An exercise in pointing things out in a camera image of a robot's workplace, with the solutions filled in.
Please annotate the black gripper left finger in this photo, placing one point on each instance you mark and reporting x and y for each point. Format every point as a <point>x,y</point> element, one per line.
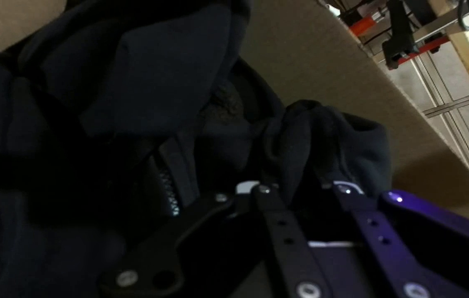
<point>289,249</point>

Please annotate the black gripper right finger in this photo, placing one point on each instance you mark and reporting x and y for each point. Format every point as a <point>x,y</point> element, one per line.
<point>400,254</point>

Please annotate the black hoodie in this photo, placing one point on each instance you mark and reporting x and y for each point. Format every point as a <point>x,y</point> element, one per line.
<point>78,138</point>

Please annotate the white cardboard storage box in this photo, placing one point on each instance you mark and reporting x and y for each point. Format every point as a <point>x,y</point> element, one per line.
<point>322,67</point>

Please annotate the black clamp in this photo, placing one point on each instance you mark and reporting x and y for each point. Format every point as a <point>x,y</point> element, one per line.
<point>400,33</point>

